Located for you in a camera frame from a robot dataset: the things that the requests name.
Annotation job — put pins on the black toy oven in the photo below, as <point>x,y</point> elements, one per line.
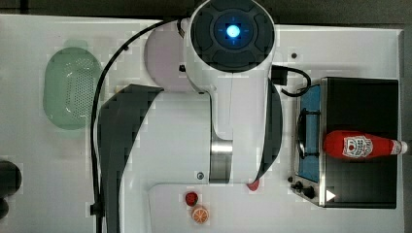
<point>354,104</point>

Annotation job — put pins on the green perforated basket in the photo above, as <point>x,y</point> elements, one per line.
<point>70,80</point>

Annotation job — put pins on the black camera stand base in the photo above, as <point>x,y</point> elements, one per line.
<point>10,182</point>

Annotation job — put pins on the large felt strawberry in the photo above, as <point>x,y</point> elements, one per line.
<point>253,186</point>

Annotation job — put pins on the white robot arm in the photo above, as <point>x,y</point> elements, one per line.
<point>226,129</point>

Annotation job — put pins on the orange slice toy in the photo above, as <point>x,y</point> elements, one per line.
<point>200,214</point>

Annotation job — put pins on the pink round plate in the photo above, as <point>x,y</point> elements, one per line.
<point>164,57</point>

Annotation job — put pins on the red felt ketchup bottle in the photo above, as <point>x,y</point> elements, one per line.
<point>345,144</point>

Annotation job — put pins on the small red strawberry toy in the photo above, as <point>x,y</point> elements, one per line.
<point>191,198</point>

